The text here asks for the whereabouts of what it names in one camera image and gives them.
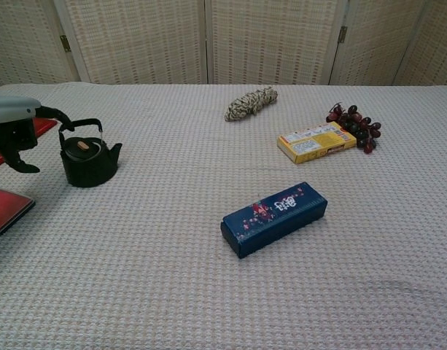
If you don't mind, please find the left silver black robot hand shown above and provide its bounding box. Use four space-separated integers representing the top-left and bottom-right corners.
0 95 76 174

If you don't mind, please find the black teapot lid wooden knob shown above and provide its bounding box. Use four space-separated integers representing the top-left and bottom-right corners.
64 139 102 162

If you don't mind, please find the red certificate book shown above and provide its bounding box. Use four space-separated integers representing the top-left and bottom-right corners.
0 117 59 173

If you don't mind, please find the woven folding screen panel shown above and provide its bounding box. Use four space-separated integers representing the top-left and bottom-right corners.
203 0 350 86
0 0 91 88
330 0 430 88
394 0 447 88
53 0 210 85

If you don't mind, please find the red ink pad box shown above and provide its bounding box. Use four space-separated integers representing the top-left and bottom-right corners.
0 187 36 238

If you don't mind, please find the beige waffle weave tablecloth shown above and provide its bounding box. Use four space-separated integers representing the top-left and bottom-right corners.
0 82 447 350

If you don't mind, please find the dark blue printed box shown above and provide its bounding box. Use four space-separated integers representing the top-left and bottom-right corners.
219 182 328 260

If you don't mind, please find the yellow printed box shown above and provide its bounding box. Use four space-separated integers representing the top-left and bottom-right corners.
276 121 358 166

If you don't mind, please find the dark red grape bunch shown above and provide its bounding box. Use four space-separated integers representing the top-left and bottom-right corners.
325 102 382 155

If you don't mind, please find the black teapot with handle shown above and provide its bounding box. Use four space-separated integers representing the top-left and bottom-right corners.
58 117 123 189

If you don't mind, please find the coiled speckled rope bundle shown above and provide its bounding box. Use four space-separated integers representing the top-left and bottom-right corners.
223 85 279 123

